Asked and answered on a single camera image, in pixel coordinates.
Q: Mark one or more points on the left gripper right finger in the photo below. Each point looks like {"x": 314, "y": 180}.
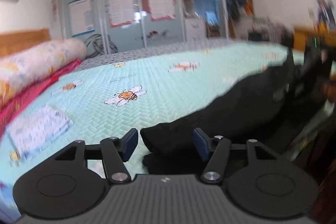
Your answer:
{"x": 215, "y": 152}

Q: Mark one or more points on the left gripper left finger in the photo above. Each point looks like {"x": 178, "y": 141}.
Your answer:
{"x": 115, "y": 152}

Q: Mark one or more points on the black garment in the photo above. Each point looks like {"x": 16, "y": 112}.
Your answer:
{"x": 245, "y": 112}

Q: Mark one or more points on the yellow wooden desk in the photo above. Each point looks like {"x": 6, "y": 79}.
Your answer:
{"x": 304, "y": 34}

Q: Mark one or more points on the mint bee quilt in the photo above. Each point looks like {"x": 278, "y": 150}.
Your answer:
{"x": 66, "y": 183}

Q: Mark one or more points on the folded dotted white cloth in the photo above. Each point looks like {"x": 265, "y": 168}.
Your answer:
{"x": 33, "y": 134}

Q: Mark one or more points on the red patterned sheet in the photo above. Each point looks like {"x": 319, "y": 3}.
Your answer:
{"x": 16, "y": 105}

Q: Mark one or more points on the floral rolled duvet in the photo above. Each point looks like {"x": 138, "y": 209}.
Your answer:
{"x": 24, "y": 68}

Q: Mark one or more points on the sliding door wardrobe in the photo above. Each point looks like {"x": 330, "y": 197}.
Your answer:
{"x": 112, "y": 26}

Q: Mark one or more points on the wooden headboard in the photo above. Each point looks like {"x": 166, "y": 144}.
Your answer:
{"x": 14, "y": 42}

